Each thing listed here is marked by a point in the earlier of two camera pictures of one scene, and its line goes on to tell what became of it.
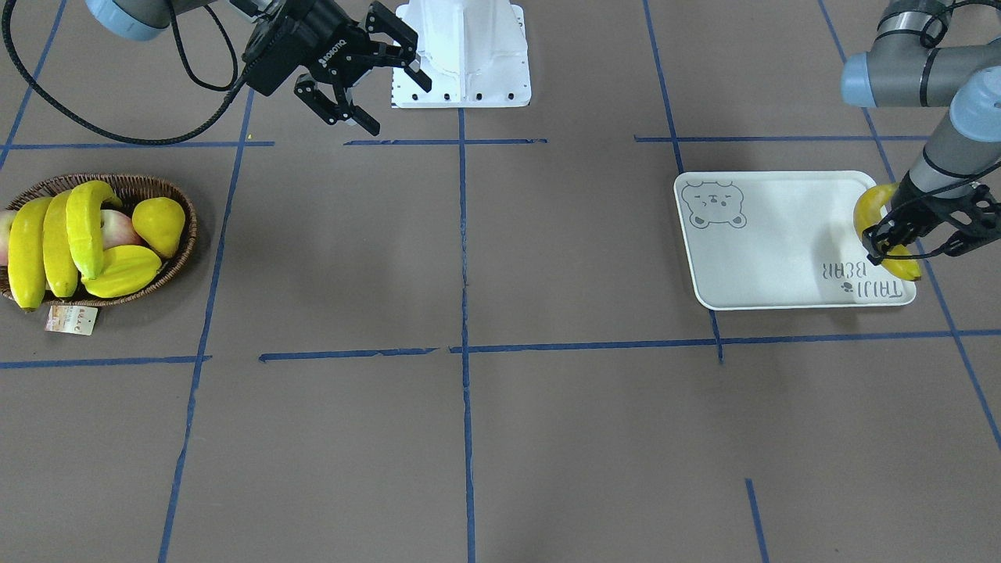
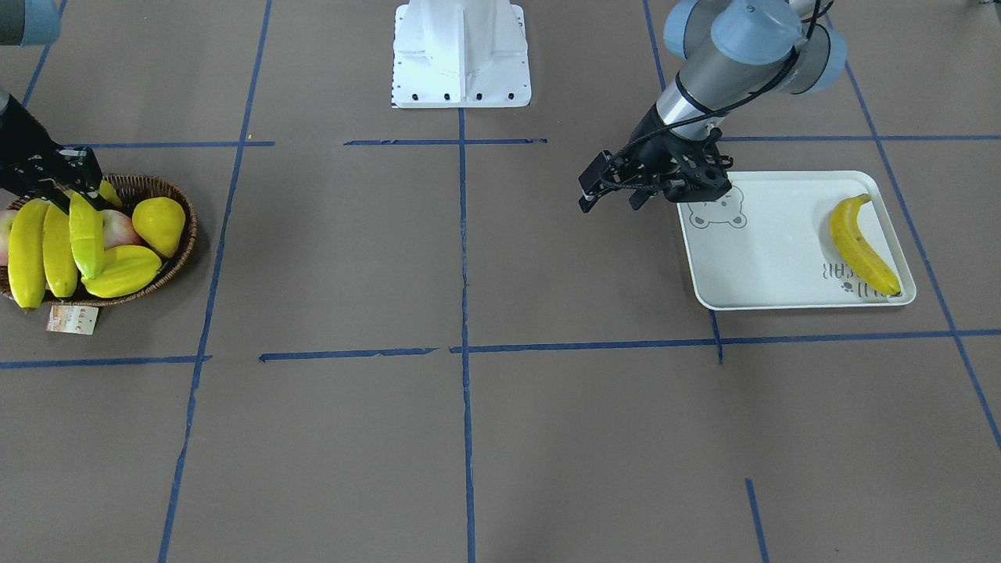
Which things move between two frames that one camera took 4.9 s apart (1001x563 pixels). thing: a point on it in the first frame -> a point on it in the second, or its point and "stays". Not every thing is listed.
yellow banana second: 59,264 stays
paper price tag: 71,319 stays
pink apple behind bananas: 117,228 stays
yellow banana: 26,252 stays
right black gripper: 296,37 -> 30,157
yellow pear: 159,222 stays
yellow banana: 867,212 -> 856,249
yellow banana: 84,208 stays
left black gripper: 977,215 -> 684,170
